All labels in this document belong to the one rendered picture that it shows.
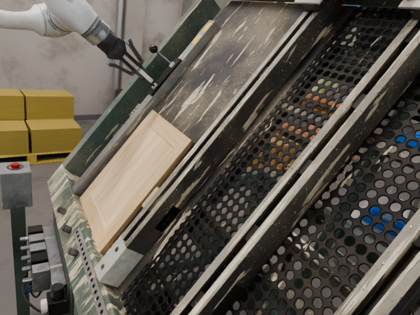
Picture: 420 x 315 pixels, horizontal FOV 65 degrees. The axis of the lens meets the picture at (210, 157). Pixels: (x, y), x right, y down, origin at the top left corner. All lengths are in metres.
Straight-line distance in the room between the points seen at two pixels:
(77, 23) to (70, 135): 2.81
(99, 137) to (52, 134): 2.22
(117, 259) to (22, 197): 0.80
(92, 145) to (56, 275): 0.65
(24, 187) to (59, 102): 2.58
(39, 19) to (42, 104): 2.87
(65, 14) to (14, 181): 0.80
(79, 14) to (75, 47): 4.08
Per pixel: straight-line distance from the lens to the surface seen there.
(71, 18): 1.22
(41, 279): 1.38
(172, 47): 1.72
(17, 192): 1.71
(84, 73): 5.38
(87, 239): 1.25
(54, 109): 4.21
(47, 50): 5.18
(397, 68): 0.82
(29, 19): 1.33
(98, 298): 1.06
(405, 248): 0.62
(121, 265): 1.05
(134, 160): 1.31
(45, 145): 3.94
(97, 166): 1.49
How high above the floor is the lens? 1.64
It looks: 21 degrees down
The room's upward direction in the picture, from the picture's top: 10 degrees clockwise
